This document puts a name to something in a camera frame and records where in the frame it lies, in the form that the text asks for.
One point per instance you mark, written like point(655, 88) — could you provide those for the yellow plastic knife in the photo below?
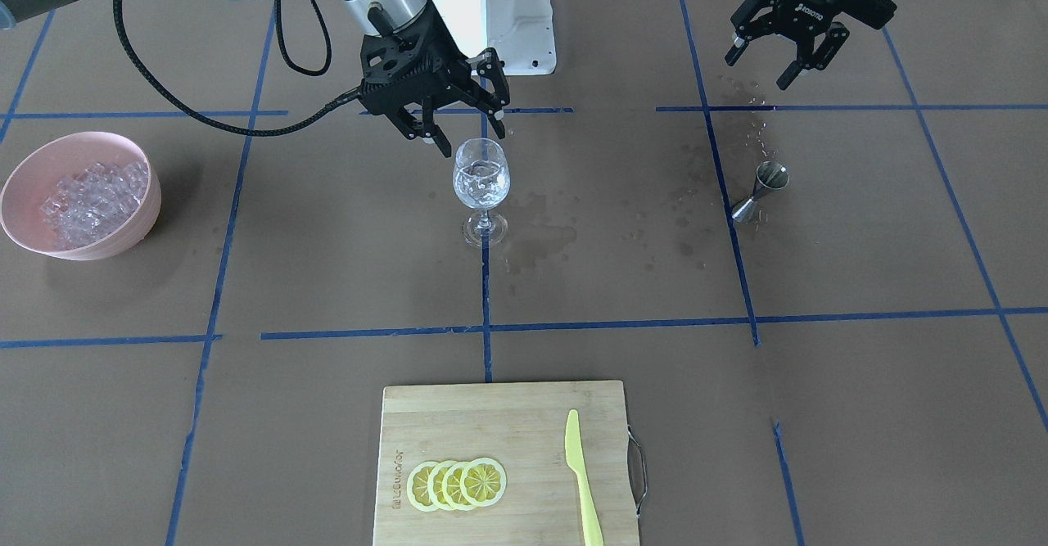
point(575, 460)

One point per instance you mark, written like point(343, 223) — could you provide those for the wooden cutting board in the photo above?
point(527, 463)

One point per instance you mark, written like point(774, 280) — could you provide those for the clear wine glass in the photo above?
point(481, 180)

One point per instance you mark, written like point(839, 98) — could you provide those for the steel cocktail jigger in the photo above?
point(770, 176)

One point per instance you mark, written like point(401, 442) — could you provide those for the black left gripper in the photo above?
point(806, 7)

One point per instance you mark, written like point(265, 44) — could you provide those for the lemon slices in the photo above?
point(456, 486)

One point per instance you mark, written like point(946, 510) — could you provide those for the pink bowl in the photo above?
point(32, 180)

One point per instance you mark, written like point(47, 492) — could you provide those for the clear ice cubes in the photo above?
point(91, 205)

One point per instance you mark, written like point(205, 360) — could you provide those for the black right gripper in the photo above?
point(451, 65)

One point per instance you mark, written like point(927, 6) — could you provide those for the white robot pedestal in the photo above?
point(521, 31)

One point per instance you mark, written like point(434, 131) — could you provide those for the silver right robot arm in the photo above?
point(375, 17)

